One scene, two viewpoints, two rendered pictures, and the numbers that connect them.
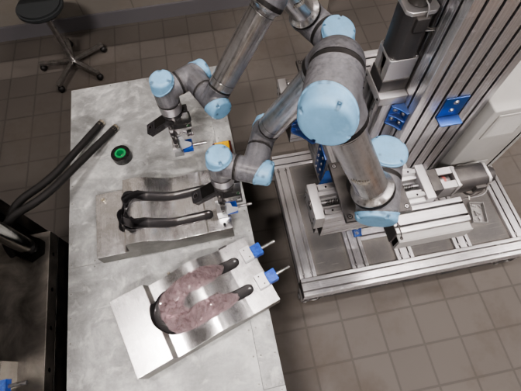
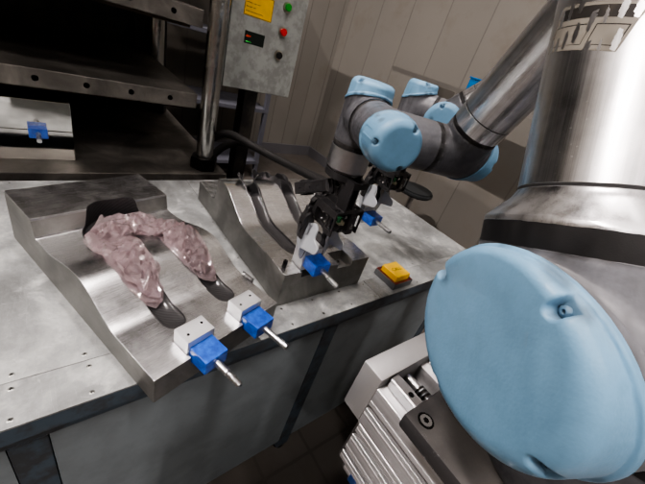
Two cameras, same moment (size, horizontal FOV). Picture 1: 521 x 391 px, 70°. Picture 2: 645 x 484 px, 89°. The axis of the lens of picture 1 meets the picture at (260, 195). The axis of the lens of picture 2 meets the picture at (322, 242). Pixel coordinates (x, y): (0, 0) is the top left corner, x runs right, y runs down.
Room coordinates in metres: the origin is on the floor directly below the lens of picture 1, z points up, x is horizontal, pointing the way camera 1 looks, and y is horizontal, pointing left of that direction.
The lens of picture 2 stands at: (0.21, -0.36, 1.31)
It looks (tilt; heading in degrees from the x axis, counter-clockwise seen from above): 30 degrees down; 53
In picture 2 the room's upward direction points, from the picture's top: 19 degrees clockwise
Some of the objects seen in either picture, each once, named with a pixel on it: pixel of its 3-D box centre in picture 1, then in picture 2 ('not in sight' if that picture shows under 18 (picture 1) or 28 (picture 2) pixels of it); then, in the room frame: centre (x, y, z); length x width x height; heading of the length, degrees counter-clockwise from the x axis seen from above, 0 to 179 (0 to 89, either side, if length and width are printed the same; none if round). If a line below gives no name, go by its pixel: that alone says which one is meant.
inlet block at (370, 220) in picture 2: (190, 145); (374, 220); (0.83, 0.27, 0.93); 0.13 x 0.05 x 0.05; 100
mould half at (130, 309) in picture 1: (198, 302); (144, 258); (0.24, 0.23, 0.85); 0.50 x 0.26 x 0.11; 117
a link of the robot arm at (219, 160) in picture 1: (220, 164); (364, 115); (0.56, 0.11, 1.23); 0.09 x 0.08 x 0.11; 74
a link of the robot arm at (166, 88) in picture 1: (165, 89); (416, 106); (0.83, 0.28, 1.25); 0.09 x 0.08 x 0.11; 123
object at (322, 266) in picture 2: (234, 206); (319, 267); (0.57, 0.10, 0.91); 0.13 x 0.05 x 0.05; 100
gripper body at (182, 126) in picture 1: (177, 120); (392, 166); (0.83, 0.28, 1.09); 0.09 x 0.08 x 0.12; 100
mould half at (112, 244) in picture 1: (162, 211); (276, 218); (0.58, 0.37, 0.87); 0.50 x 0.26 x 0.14; 100
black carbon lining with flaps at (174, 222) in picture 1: (163, 207); (280, 205); (0.57, 0.36, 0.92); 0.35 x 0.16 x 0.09; 100
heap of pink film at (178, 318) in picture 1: (195, 297); (149, 241); (0.25, 0.23, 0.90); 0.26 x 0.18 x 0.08; 117
